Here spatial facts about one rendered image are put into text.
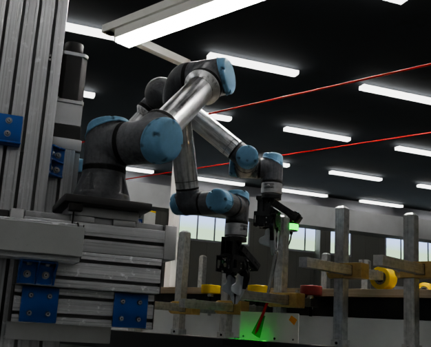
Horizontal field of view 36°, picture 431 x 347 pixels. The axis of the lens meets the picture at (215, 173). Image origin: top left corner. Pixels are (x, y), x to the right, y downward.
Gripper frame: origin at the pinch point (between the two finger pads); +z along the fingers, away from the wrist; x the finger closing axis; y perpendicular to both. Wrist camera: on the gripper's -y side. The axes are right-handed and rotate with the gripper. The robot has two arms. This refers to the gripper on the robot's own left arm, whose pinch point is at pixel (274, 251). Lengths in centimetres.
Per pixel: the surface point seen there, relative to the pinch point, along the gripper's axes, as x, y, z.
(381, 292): -14.4, -34.5, 11.7
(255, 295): 12.8, 1.9, 15.8
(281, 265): -6.3, -1.0, 4.1
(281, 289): -6.3, -1.1, 12.6
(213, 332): -44, 39, 29
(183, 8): -65, 75, -134
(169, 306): -13, 46, 20
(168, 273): -151, 115, -3
